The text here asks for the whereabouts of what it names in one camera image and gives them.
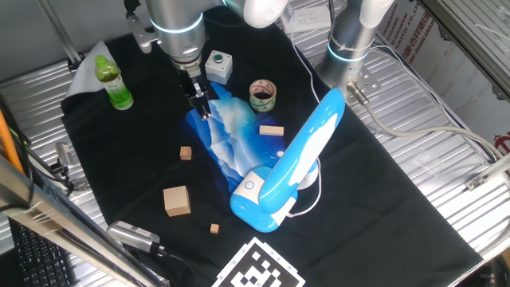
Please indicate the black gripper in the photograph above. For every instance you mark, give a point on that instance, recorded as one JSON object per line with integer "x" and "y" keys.
{"x": 192, "y": 85}

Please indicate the blue and white desk lamp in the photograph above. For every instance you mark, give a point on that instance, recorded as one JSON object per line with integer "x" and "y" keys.
{"x": 303, "y": 147}

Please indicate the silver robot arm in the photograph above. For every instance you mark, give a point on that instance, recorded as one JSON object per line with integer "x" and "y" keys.
{"x": 179, "y": 32}

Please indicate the grey push button box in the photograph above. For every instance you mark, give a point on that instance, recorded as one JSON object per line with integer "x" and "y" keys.
{"x": 218, "y": 66}

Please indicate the blue mountain print mat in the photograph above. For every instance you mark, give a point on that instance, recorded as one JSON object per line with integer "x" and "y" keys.
{"x": 233, "y": 139}

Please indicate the medium wooden cube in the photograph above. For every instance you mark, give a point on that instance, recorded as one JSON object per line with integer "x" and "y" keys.
{"x": 185, "y": 153}

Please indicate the patterned tape roll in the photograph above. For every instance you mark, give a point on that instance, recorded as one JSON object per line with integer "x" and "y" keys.
{"x": 263, "y": 95}

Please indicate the oblong wooden block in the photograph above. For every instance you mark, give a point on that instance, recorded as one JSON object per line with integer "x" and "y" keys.
{"x": 271, "y": 130}

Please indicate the green tea bottle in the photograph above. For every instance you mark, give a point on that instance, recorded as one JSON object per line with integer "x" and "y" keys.
{"x": 113, "y": 85}

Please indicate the large wooden cube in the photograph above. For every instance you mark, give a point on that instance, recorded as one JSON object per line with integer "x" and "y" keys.
{"x": 176, "y": 201}

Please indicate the light grey cloth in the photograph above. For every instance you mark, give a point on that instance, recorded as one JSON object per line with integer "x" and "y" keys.
{"x": 85, "y": 73}

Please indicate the tiny wooden cube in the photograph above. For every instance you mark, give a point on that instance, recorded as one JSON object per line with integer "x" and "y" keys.
{"x": 214, "y": 228}

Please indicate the white power strip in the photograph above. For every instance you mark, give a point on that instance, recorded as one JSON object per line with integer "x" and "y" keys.
{"x": 307, "y": 18}

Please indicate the black white fiducial marker board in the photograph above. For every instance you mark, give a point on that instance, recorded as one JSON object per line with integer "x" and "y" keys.
{"x": 259, "y": 267}

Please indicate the black table cloth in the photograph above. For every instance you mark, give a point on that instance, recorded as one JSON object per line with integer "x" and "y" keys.
{"x": 378, "y": 207}

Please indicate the black keyboard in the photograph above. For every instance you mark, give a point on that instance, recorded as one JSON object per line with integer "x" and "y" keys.
{"x": 40, "y": 259}

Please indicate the white board with red print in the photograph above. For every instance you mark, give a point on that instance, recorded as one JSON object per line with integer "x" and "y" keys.
{"x": 458, "y": 68}

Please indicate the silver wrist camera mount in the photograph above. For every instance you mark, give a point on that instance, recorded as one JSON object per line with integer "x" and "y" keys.
{"x": 139, "y": 32}

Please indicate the small silver clamped camera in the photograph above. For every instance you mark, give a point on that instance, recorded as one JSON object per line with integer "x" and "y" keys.
{"x": 65, "y": 155}

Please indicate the thin aluminium post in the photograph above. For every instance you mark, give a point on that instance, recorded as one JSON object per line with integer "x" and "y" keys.
{"x": 60, "y": 34}

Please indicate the aluminium frame bar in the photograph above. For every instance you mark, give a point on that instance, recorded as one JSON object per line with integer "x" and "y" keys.
{"x": 60, "y": 223}

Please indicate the dark aluminium frame rail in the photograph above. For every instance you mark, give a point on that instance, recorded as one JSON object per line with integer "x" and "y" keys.
{"x": 466, "y": 40}

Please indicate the aluminium corner bracket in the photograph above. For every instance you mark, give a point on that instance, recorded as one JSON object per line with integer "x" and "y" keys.
{"x": 488, "y": 173}

